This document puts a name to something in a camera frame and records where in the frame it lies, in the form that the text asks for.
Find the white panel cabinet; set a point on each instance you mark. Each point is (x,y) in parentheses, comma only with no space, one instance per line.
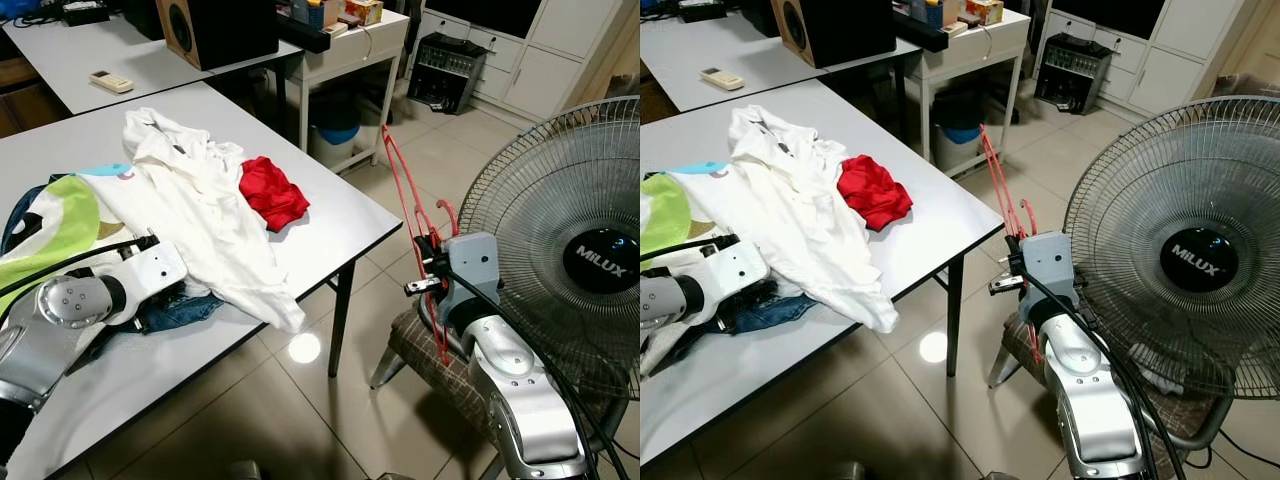
(560,60)
(1180,70)

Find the black amplifier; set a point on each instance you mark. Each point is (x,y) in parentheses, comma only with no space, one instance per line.
(448,75)
(1072,75)

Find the grey standing fan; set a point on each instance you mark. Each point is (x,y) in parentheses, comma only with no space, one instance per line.
(600,262)
(1200,262)

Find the white green printed t-shirt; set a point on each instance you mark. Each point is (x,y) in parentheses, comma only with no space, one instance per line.
(60,215)
(665,210)

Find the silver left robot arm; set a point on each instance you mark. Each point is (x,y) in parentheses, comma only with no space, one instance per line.
(660,305)
(40,350)

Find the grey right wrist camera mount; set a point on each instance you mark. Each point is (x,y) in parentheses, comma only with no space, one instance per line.
(475,265)
(1050,265)

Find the small black device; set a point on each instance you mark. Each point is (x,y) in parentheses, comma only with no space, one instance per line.
(703,12)
(85,14)

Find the red garment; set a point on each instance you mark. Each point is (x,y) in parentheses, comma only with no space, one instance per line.
(272,195)
(872,192)

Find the small white desk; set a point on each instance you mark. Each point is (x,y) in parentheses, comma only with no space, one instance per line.
(990,45)
(370,45)

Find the white table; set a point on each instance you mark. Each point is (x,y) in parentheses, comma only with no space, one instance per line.
(940,215)
(340,215)

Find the dark tv screen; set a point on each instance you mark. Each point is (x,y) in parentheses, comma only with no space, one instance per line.
(1110,15)

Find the grey table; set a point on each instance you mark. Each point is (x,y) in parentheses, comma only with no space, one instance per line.
(680,50)
(60,60)

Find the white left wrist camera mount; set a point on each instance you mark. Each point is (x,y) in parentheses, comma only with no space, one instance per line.
(150,275)
(735,275)

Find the blue box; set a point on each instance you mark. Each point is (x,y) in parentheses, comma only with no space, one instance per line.
(312,12)
(932,12)

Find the black speaker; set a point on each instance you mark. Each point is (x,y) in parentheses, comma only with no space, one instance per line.
(230,30)
(850,30)

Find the white remote control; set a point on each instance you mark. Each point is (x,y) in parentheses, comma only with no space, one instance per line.
(722,78)
(112,81)

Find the blue bin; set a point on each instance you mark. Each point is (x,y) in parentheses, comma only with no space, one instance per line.
(962,135)
(338,135)

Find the yellow box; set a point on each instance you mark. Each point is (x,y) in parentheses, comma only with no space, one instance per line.
(363,12)
(984,12)

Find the blue bag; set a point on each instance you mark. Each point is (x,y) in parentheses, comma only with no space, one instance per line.
(655,8)
(25,12)

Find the brown woven chair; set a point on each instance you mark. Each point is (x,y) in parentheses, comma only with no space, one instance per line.
(440,375)
(1012,338)

